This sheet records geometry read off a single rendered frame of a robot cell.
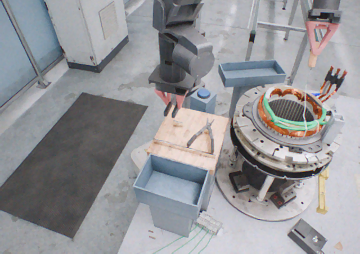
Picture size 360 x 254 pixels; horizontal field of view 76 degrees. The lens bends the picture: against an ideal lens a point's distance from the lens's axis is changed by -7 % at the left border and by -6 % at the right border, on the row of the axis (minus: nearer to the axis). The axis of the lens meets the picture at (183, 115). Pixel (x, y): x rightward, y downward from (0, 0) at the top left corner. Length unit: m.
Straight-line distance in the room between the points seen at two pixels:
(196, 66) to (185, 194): 0.38
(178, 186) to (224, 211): 0.26
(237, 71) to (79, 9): 1.92
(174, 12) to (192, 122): 0.39
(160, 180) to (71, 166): 1.44
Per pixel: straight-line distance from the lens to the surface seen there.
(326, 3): 0.64
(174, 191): 0.70
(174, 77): 0.53
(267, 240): 0.91
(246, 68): 1.06
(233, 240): 0.88
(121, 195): 1.85
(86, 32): 2.73
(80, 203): 1.89
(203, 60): 0.45
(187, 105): 1.13
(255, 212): 0.91
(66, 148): 2.22
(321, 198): 1.04
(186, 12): 0.47
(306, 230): 0.90
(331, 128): 0.72
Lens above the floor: 1.61
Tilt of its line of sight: 45 degrees down
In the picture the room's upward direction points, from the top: straight up
